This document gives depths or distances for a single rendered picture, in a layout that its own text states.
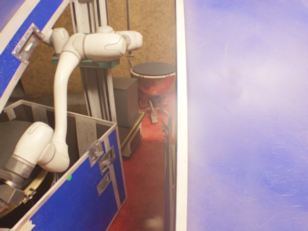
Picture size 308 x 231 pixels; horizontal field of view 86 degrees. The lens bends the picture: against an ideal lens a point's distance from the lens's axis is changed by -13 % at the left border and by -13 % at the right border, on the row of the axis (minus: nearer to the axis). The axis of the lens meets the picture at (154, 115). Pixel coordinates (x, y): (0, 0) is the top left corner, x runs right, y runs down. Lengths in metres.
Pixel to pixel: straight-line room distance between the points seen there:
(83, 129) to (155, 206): 1.00
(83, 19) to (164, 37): 1.99
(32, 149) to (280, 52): 0.91
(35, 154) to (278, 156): 0.78
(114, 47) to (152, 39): 2.70
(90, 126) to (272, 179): 1.14
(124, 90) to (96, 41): 1.16
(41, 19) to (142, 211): 1.67
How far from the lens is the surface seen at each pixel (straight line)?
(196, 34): 0.66
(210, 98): 0.55
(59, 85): 0.92
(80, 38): 1.03
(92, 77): 2.07
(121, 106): 2.17
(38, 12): 0.75
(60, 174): 2.02
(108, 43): 0.96
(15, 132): 1.39
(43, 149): 0.77
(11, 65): 0.68
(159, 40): 3.65
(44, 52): 4.25
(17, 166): 0.76
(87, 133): 1.42
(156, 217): 1.86
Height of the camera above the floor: 1.63
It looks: 31 degrees down
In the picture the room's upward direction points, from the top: straight up
